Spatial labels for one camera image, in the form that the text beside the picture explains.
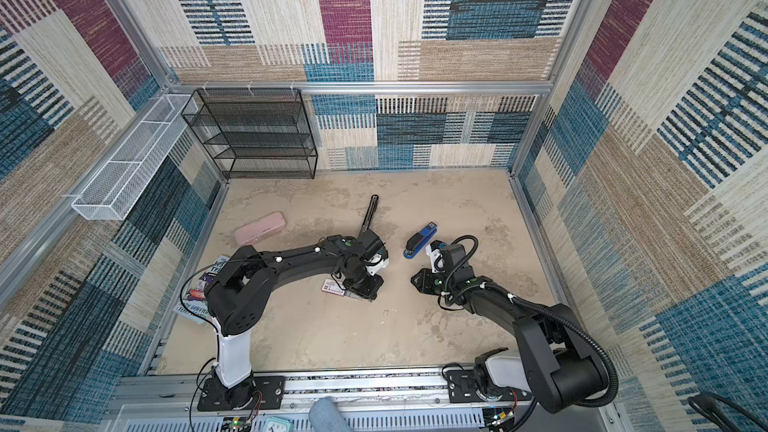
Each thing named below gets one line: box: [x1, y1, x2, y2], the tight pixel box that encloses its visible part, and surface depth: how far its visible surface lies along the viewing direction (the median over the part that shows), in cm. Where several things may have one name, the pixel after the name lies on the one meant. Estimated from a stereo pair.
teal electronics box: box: [265, 416, 292, 432], surface depth 69 cm
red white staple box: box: [321, 278, 345, 296], surface depth 91 cm
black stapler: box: [359, 194, 379, 237], surface depth 107 cm
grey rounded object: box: [308, 396, 355, 432], surface depth 70 cm
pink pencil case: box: [234, 211, 287, 245], surface depth 105 cm
